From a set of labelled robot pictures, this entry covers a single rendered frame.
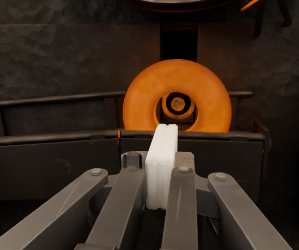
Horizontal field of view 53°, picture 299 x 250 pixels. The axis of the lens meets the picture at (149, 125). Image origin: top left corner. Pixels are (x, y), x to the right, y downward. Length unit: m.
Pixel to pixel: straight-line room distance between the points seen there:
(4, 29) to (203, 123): 0.37
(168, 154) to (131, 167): 0.02
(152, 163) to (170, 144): 0.03
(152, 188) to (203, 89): 0.27
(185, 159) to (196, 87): 0.25
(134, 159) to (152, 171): 0.01
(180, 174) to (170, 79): 0.28
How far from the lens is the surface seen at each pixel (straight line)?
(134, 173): 0.15
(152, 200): 0.17
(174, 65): 0.42
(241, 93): 0.49
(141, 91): 0.43
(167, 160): 0.16
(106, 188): 0.15
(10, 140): 0.49
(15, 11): 0.64
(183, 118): 0.54
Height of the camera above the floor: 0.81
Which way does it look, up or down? 12 degrees down
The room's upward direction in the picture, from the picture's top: straight up
